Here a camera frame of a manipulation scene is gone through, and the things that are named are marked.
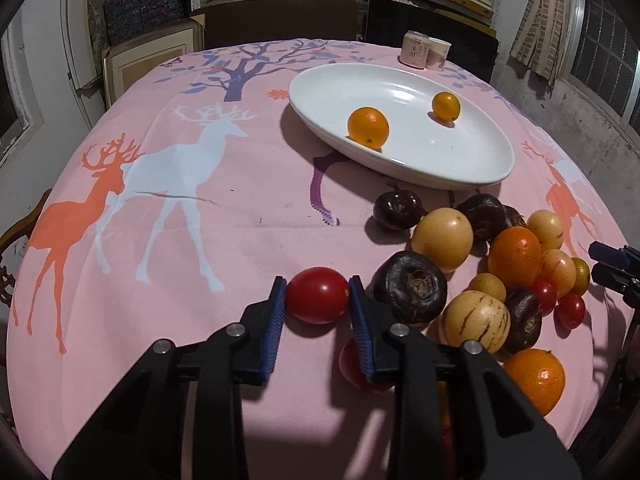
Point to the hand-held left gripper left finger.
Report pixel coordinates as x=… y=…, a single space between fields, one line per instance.
x=275 y=330

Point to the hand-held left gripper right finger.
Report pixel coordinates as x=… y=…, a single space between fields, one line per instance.
x=361 y=330

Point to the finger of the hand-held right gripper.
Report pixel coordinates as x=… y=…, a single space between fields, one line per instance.
x=612 y=280
x=607 y=255

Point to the yellow fruit with red blush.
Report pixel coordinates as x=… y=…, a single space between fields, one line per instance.
x=557 y=272

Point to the small red cherry tomato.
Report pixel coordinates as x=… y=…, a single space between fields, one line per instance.
x=545 y=296

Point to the orange mandarin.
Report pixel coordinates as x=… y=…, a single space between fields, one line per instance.
x=515 y=260
x=537 y=377

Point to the white oval plate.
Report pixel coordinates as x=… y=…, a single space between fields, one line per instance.
x=400 y=110

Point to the large dark water chestnut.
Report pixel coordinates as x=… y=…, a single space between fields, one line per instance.
x=410 y=290

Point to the pink deer print tablecloth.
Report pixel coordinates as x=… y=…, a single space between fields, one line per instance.
x=250 y=260

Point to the small dark water chestnut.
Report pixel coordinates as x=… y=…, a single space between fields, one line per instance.
x=515 y=217

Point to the striped pepino melon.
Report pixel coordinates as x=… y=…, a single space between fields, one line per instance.
x=475 y=320

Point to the large yellow round fruit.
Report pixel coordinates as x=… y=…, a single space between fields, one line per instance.
x=442 y=240

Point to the small yellow round fruit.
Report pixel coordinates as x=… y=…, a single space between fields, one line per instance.
x=487 y=286

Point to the window with mesh grille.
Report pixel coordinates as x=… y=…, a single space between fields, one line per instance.
x=605 y=55

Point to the checked curtain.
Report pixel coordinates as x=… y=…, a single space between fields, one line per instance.
x=542 y=25

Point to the black chair back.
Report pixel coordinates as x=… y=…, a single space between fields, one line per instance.
x=465 y=55

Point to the printed paper cup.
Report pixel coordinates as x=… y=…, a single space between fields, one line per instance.
x=440 y=55

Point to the wooden armchair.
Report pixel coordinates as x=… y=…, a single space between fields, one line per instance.
x=15 y=240

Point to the framed picture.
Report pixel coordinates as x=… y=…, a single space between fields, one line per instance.
x=150 y=62

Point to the brown wooden chair back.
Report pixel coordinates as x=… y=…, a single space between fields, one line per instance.
x=280 y=25

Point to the white wooden board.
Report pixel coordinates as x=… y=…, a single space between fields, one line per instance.
x=75 y=50

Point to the stack of blue patterned boxes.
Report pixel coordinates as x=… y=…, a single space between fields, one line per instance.
x=145 y=10

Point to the sliding glass window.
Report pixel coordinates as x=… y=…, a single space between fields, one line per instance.
x=15 y=95

